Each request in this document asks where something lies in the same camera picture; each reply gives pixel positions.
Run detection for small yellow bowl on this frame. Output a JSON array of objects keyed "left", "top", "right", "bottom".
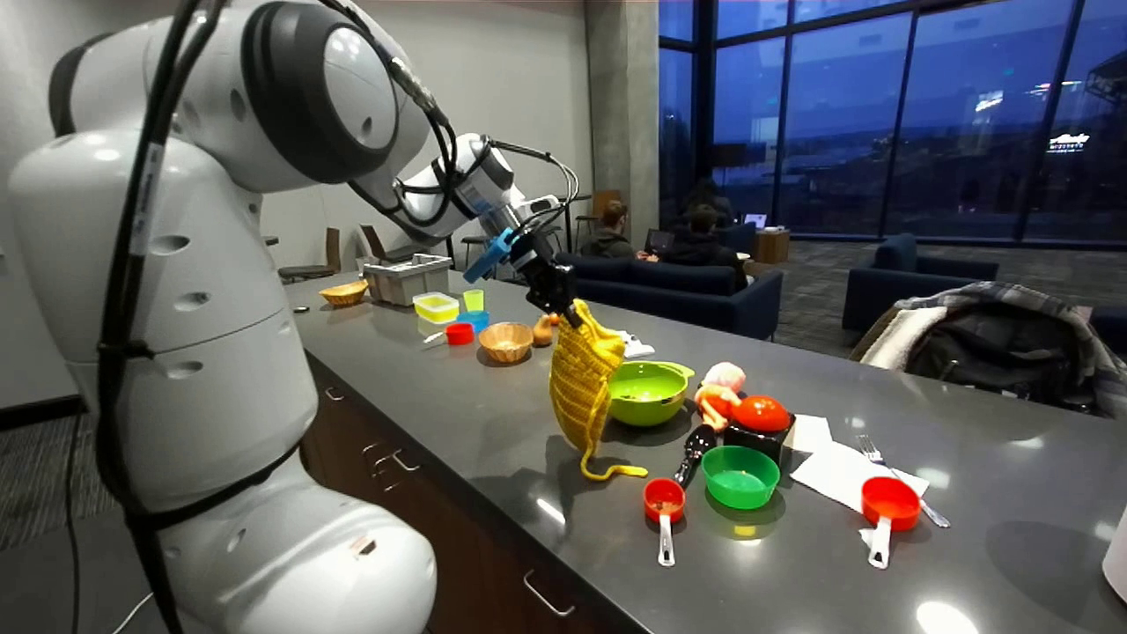
[{"left": 317, "top": 279, "right": 372, "bottom": 313}]

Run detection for metal cabinet handle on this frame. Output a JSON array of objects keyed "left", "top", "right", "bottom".
[
  {"left": 370, "top": 448, "right": 422, "bottom": 478},
  {"left": 518, "top": 566, "right": 580, "bottom": 619}
]

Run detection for lime green bowl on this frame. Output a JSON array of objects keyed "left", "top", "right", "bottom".
[{"left": 601, "top": 356, "right": 696, "bottom": 428}]

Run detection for wooden bowl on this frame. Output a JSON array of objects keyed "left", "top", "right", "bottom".
[{"left": 473, "top": 322, "right": 534, "bottom": 370}]

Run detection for yellow knitted cloth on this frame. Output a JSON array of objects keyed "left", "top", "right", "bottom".
[{"left": 545, "top": 295, "right": 651, "bottom": 486}]

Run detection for small red measuring cup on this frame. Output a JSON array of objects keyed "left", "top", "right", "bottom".
[{"left": 636, "top": 473, "right": 689, "bottom": 569}]

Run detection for dark blue armchair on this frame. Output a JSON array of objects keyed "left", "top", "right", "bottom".
[{"left": 837, "top": 229, "right": 1004, "bottom": 337}]

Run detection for black toy pot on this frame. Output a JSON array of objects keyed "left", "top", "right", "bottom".
[{"left": 714, "top": 411, "right": 803, "bottom": 465}]

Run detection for thin black camera cable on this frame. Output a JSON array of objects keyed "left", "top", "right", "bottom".
[{"left": 60, "top": 444, "right": 89, "bottom": 634}]

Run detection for brown counter cabinet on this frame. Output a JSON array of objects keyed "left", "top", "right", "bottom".
[{"left": 297, "top": 356, "right": 613, "bottom": 634}]

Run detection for wooden chair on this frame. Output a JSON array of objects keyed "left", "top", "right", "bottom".
[{"left": 275, "top": 226, "right": 344, "bottom": 289}]

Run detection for small green plastic bowl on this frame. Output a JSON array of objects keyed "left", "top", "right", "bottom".
[{"left": 696, "top": 441, "right": 786, "bottom": 513}]

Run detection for dark jacket pile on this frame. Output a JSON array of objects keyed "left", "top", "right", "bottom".
[{"left": 851, "top": 279, "right": 1127, "bottom": 415}]

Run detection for red toy tomato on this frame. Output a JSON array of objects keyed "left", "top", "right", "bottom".
[{"left": 702, "top": 392, "right": 795, "bottom": 441}]

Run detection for yellow plastic container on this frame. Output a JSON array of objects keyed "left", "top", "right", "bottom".
[{"left": 408, "top": 291, "right": 460, "bottom": 327}]

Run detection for dark blue sofa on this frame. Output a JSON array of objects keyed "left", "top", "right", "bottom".
[{"left": 561, "top": 248, "right": 786, "bottom": 344}]

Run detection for white paper napkin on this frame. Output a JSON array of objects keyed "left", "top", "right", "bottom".
[{"left": 783, "top": 411, "right": 959, "bottom": 533}]

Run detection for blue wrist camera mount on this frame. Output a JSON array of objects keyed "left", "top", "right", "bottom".
[{"left": 460, "top": 226, "right": 523, "bottom": 286}]

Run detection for large red measuring cup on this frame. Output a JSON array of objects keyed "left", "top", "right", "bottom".
[{"left": 855, "top": 473, "right": 925, "bottom": 569}]

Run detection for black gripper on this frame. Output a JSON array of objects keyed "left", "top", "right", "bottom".
[{"left": 503, "top": 222, "right": 593, "bottom": 333}]

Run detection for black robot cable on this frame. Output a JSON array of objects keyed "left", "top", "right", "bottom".
[{"left": 92, "top": 0, "right": 585, "bottom": 634}]

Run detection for cardboard box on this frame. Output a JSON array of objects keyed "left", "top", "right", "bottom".
[{"left": 754, "top": 222, "right": 793, "bottom": 268}]

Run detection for seated person dark hair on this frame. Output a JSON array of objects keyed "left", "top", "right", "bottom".
[{"left": 577, "top": 189, "right": 636, "bottom": 259}]

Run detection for metal baking pan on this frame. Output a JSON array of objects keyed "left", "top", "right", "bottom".
[{"left": 358, "top": 249, "right": 453, "bottom": 313}]

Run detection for white object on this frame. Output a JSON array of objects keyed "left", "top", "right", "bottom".
[{"left": 1098, "top": 503, "right": 1127, "bottom": 610}]

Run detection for seated person dark clothes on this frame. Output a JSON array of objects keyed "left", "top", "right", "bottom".
[{"left": 667, "top": 189, "right": 748, "bottom": 268}]

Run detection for large glass window wall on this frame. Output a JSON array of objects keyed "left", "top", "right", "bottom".
[{"left": 654, "top": 0, "right": 1127, "bottom": 249}]

